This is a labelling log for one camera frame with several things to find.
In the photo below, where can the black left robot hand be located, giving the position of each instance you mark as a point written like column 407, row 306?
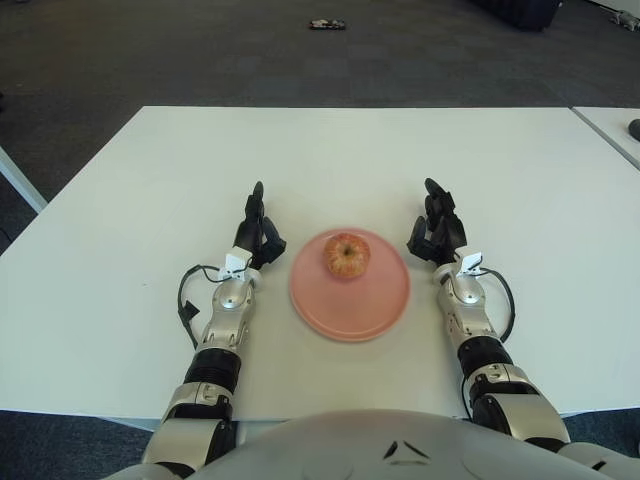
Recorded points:
column 252, row 235

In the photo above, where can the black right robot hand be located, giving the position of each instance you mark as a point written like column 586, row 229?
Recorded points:
column 445, row 235

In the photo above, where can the red apple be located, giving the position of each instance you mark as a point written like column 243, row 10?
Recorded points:
column 347, row 255

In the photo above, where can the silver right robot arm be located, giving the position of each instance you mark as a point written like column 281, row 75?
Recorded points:
column 470, row 297

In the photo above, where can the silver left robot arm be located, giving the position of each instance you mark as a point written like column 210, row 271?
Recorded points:
column 230, row 302

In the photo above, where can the pink round plate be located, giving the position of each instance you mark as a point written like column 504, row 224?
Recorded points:
column 350, row 310

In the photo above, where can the white neighbouring table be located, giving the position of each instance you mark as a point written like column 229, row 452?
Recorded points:
column 612, row 125

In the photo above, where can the grey handheld controller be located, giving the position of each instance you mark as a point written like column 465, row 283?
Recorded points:
column 635, row 128

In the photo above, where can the grey robot torso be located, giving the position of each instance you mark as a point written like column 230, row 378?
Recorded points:
column 325, row 445

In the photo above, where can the small dark patterned floor object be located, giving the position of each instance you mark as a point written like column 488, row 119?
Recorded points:
column 327, row 24

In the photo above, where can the large black floor object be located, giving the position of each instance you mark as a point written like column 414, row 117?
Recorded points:
column 520, row 14

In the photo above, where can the white side table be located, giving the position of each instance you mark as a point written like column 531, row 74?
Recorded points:
column 20, row 182

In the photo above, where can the small grey floor object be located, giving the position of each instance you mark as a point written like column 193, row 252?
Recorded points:
column 625, row 19

